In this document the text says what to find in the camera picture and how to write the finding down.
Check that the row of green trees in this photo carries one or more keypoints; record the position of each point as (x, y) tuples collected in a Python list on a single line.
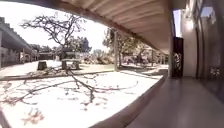
[(128, 45)]

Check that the dark squat block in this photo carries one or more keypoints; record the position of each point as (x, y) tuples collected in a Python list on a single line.
[(64, 65), (42, 65), (76, 64)]

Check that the long walkway canopy roof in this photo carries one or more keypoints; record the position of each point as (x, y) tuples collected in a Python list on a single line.
[(133, 16)]

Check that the bare branching tree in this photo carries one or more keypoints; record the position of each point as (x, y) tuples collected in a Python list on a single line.
[(62, 45)]

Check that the pale paved courtyard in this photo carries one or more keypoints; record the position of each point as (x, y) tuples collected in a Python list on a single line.
[(63, 108)]

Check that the building with dark door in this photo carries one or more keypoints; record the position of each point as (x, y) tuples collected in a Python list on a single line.
[(190, 50)]

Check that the grey concrete walkway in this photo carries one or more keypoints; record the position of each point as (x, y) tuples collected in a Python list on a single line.
[(181, 106)]

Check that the low building with sloped roof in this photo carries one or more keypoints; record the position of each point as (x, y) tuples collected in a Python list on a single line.
[(13, 50)]

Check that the canopy support post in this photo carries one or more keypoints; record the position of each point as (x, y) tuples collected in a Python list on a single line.
[(115, 53)]

